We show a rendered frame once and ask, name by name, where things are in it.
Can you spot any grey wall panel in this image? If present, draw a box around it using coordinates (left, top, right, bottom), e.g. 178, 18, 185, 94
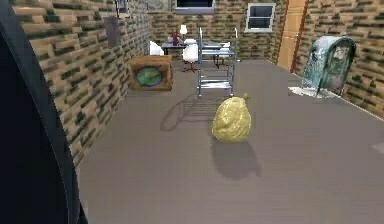
103, 16, 121, 48

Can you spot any silver metal handcart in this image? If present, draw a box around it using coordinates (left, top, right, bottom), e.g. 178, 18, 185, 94
196, 27, 242, 98

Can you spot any large black curved object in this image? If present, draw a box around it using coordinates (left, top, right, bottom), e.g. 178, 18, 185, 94
0, 0, 89, 224

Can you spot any white table lamp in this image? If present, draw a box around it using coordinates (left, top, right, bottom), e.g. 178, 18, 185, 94
179, 24, 188, 44

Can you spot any brown wooden crate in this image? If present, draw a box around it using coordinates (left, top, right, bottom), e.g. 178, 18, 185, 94
128, 54, 174, 92

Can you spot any orange wooden door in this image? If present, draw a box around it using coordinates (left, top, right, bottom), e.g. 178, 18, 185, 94
276, 0, 309, 73

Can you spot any white swivel chair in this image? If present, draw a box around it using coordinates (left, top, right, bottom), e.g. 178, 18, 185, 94
181, 42, 200, 74

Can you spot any grey framed window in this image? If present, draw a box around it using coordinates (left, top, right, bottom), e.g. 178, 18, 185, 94
174, 0, 216, 15

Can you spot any small framed wall picture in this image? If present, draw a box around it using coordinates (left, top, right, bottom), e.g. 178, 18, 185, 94
115, 0, 130, 19

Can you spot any green rounded mailbox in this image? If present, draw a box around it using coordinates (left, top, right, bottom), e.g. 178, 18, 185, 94
301, 35, 357, 98

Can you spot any yellow lumpy sack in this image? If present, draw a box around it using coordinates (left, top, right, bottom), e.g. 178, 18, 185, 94
211, 92, 253, 145

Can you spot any white framed window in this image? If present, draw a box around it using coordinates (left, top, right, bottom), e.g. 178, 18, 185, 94
245, 2, 277, 33

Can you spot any dark desk table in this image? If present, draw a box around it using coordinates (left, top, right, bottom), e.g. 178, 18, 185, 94
160, 41, 232, 66

